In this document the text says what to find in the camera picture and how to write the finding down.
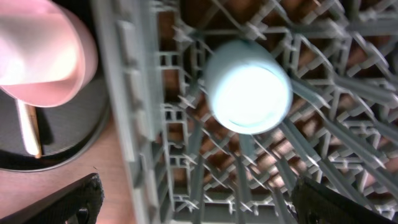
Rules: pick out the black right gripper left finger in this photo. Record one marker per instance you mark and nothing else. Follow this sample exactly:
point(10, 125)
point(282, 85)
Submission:
point(79, 202)

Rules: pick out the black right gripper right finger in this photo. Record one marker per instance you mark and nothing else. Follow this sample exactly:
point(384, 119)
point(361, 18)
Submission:
point(315, 203)

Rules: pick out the light blue plastic cup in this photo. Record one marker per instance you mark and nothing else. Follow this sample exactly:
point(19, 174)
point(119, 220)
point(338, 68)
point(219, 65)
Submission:
point(248, 92)

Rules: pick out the grey dishwasher rack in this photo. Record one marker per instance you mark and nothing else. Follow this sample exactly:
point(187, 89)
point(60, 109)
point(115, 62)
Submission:
point(183, 166)

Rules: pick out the round black tray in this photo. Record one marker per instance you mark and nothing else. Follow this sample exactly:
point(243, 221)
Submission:
point(65, 131)

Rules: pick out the white plastic fork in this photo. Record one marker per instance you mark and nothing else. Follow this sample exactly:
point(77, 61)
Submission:
point(27, 128)

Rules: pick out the wooden chopstick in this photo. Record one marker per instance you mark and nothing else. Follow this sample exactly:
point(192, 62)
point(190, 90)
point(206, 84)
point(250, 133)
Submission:
point(35, 130)

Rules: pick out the pink bowl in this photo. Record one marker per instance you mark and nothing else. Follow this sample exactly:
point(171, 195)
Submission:
point(47, 53)

